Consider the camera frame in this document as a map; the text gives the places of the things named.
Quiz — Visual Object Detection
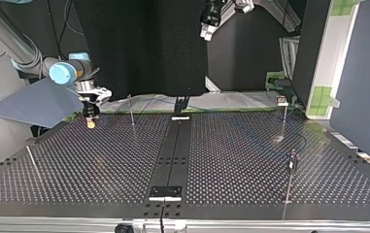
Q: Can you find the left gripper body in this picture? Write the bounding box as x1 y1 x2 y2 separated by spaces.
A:
200 0 223 29

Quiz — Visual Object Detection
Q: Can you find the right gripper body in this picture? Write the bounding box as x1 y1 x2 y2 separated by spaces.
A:
82 100 101 120

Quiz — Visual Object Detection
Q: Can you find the grey board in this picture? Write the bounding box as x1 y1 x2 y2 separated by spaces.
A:
0 77 85 129

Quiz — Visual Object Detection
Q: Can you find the black panel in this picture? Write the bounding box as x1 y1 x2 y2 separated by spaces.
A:
72 0 208 102

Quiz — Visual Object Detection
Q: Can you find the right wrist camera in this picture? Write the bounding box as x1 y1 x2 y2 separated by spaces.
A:
76 86 113 106

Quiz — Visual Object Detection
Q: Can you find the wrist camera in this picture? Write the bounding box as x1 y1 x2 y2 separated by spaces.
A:
233 0 255 15
76 86 113 106

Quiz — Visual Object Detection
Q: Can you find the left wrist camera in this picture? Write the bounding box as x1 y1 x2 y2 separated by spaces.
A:
233 0 255 15

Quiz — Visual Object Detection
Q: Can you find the black cable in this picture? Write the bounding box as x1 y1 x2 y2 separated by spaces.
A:
46 0 86 61

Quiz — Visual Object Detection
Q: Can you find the blue cable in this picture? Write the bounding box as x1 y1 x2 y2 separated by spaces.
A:
287 131 308 158

